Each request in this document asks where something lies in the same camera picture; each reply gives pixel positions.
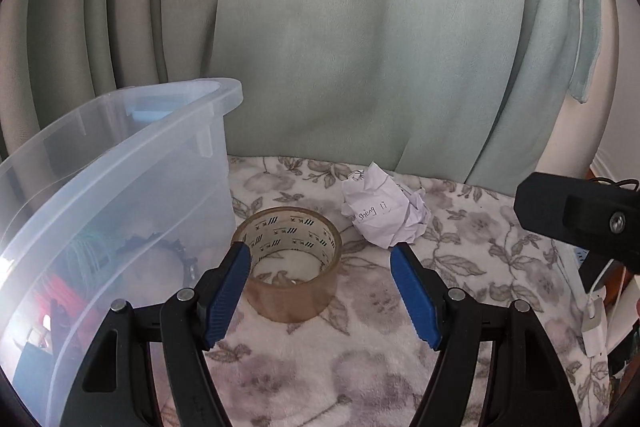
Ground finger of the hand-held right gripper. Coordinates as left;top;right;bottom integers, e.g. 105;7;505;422
513;172;640;293

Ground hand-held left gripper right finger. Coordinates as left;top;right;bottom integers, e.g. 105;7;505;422
390;242;583;427

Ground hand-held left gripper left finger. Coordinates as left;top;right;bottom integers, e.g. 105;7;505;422
59;242;252;427

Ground black studded headband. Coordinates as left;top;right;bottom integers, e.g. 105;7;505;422
117;232;201;288

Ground clear packing tape roll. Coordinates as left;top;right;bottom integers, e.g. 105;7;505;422
231;207;343;323

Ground white paper ball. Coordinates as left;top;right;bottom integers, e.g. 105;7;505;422
341;161;431;250

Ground teal bangle set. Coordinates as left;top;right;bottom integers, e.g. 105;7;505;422
65;229;118;288

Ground clear plastic storage container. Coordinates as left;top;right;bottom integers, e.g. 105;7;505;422
0;78;245;427

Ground pink bangle set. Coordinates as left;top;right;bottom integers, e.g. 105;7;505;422
35;274;86;323

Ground white power strip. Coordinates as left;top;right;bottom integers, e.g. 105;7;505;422
560;242;601;298

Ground floral fleece blanket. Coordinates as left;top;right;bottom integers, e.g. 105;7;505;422
150;154;611;427

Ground white charger block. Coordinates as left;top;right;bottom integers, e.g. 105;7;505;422
581;292;608;358

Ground grey green curtain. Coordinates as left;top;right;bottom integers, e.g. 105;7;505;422
0;0;601;185

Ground white cable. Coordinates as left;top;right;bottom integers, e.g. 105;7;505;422
590;257;623;305

